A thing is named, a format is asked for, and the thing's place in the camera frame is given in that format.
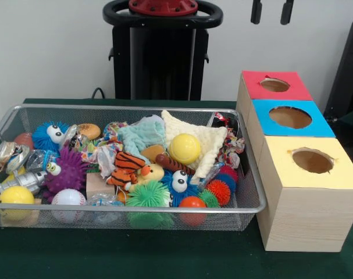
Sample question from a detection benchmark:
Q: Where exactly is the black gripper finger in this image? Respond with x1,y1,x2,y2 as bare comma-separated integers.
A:
280,0,295,26
250,0,263,25

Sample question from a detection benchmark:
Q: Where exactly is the blue spiky toy with eyes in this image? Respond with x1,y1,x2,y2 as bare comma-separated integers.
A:
31,121,71,153

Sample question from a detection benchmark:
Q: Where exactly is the wooden box with three holes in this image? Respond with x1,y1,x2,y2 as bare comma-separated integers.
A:
236,70,353,252

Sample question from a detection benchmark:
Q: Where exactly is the shallow metal mesh bin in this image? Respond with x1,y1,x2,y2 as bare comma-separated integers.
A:
0,103,267,232

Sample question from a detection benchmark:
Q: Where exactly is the black chair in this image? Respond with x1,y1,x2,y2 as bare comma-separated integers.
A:
323,19,353,117

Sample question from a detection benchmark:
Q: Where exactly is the cream muslin cloth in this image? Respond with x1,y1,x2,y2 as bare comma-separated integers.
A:
161,109,229,187

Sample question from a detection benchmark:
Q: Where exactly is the yellow tennis ball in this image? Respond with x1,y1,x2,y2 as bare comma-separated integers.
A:
167,133,202,164

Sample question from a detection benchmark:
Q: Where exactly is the light teal muslin cloth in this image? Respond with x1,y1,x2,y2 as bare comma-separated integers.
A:
117,119,167,163

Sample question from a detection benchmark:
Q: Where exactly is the orange striped tiger plush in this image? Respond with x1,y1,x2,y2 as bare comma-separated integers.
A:
106,151,148,191

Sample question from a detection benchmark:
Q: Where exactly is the orange red ball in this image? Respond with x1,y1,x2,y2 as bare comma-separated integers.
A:
178,196,208,227

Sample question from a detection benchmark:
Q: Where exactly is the toy hamburger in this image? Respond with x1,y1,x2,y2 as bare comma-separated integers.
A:
76,123,102,141

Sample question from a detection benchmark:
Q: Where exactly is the green spiky ball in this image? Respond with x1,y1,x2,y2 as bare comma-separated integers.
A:
125,180,174,229

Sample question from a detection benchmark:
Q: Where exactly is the purple spiky toy with eyes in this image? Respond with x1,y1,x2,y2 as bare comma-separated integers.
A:
42,145,91,203

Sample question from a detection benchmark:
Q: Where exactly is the white baseball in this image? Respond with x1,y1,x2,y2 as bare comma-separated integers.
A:
51,188,87,224

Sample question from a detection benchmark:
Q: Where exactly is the yellow smiley ball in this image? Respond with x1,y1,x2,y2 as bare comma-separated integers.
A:
0,185,36,221

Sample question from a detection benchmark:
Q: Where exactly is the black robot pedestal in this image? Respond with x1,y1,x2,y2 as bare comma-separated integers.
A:
102,0,224,101

